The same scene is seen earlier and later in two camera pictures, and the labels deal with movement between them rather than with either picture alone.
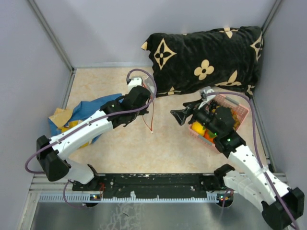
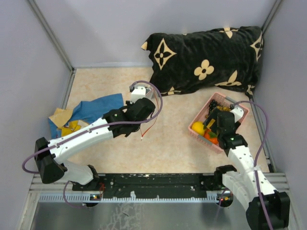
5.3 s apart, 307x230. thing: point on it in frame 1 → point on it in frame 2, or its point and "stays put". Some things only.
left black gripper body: [139, 112] → [129, 105]
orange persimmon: [209, 135] stays put
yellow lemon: [198, 127] stays put
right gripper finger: [180, 115] → [209, 121]
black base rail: [123, 184] stays put
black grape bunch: [212, 105] stays put
